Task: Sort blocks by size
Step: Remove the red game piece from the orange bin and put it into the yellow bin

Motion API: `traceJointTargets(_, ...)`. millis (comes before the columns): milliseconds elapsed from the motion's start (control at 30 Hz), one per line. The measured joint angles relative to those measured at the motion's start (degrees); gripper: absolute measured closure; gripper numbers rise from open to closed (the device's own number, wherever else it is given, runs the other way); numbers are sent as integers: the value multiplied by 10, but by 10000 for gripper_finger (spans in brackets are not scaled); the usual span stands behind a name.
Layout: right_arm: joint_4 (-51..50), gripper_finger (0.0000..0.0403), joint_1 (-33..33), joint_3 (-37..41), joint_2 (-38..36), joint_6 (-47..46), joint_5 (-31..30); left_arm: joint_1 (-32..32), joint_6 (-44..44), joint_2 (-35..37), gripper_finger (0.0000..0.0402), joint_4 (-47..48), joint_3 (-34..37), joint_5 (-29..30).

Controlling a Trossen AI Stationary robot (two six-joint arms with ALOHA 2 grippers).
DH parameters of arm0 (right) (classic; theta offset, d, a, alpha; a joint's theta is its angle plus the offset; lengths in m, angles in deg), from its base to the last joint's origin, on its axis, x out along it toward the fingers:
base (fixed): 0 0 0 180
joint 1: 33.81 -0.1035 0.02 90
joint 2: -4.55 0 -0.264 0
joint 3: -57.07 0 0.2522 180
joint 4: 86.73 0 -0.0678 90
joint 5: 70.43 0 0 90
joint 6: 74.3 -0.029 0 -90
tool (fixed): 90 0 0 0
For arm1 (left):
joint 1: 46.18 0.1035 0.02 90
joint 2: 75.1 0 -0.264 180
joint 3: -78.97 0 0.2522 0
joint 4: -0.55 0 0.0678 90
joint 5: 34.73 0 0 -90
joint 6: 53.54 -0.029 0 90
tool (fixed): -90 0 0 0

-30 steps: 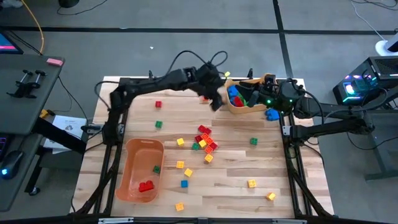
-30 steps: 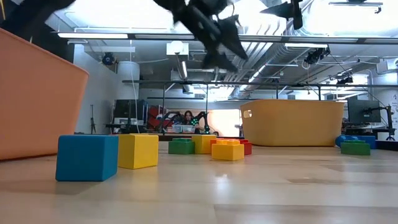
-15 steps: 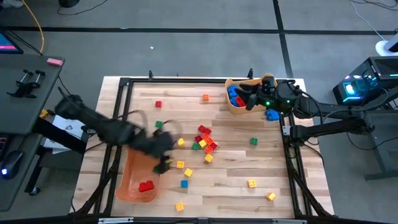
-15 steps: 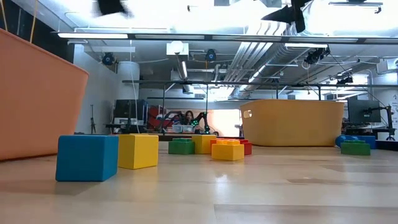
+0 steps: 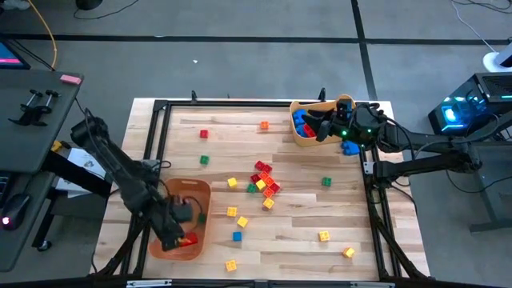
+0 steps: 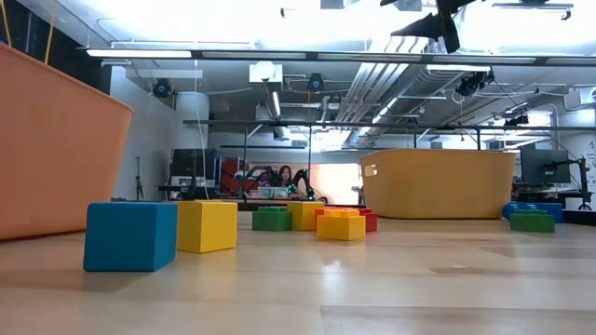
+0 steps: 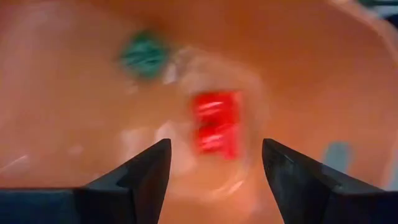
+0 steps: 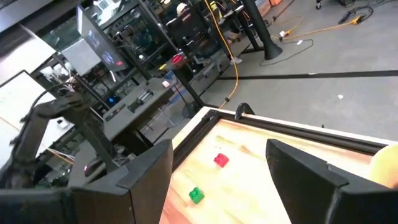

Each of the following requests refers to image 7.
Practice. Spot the small red building block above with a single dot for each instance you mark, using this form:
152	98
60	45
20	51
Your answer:
217	124

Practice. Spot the small green building block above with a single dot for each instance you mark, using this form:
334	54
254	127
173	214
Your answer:
144	56

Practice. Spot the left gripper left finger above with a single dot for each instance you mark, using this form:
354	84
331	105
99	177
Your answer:
146	180

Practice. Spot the orange plastic bin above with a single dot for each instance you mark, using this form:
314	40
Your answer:
62	93

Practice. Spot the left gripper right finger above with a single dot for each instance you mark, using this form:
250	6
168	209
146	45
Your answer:
298	183

